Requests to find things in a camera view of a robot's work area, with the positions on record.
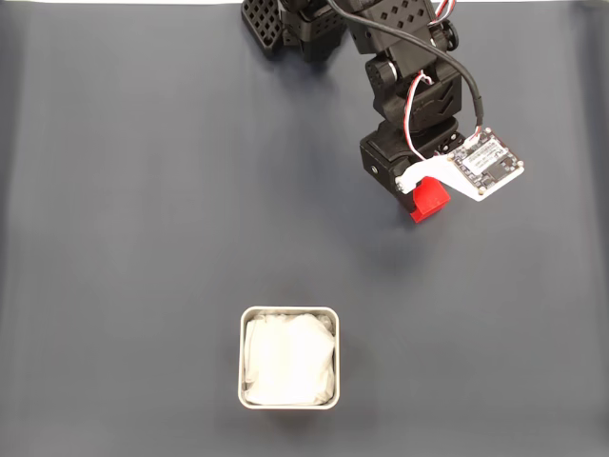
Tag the square metal box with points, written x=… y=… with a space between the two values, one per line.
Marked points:
x=241 y=357

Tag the dark grey table mat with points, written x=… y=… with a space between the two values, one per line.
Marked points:
x=143 y=238

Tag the white cloth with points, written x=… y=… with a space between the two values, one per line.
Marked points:
x=290 y=362

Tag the red cube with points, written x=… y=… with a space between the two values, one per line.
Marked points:
x=430 y=200

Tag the camera board on white mount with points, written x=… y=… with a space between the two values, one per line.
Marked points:
x=480 y=166

